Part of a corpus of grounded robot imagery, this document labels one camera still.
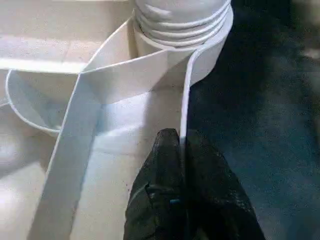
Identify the black mat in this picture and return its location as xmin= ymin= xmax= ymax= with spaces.
xmin=186 ymin=0 xmax=320 ymax=240

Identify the white plastic table leg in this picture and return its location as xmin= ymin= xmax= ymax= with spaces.
xmin=131 ymin=0 xmax=233 ymax=50

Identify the white plastic table top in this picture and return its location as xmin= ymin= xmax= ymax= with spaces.
xmin=0 ymin=0 xmax=235 ymax=240

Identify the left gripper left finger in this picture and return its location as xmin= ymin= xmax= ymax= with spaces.
xmin=123 ymin=128 xmax=188 ymax=240

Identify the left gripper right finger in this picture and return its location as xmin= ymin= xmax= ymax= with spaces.
xmin=184 ymin=129 xmax=264 ymax=240

